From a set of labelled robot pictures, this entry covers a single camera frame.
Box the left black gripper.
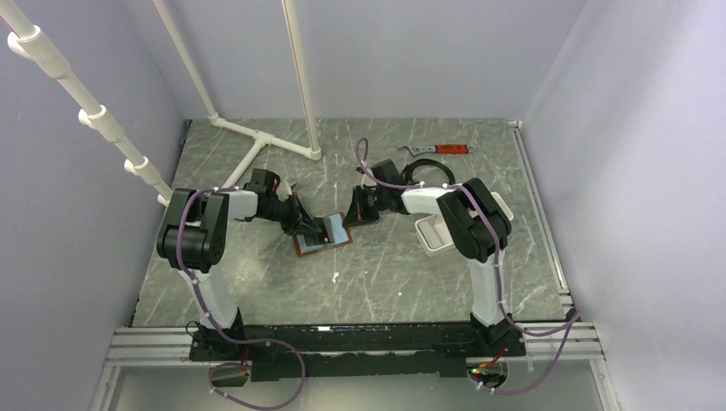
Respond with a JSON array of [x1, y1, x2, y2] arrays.
[[261, 193, 322, 236]]

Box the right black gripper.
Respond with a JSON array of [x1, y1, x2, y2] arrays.
[[342, 186, 388, 229]]

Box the brown leather card holder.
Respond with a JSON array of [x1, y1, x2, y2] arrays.
[[293, 212, 353, 257]]

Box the white plastic tray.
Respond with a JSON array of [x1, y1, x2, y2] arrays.
[[414, 188, 514, 262]]

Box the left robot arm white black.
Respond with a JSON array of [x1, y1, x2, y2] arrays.
[[157, 169, 324, 360]]

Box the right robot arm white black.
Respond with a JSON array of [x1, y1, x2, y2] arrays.
[[343, 160, 513, 355]]

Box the black coiled cable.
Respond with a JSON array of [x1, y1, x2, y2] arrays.
[[399, 158, 456, 186]]

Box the red handled adjustable wrench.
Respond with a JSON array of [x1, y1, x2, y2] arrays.
[[398, 144, 475, 157]]

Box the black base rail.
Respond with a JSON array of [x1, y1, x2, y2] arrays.
[[189, 320, 527, 382]]

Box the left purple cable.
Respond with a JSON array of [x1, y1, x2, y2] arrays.
[[176, 184, 307, 411]]

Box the aluminium frame rails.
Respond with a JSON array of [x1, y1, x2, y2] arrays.
[[92, 123, 621, 410]]

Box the white pvc pipe frame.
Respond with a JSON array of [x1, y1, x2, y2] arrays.
[[0, 0, 324, 206]]

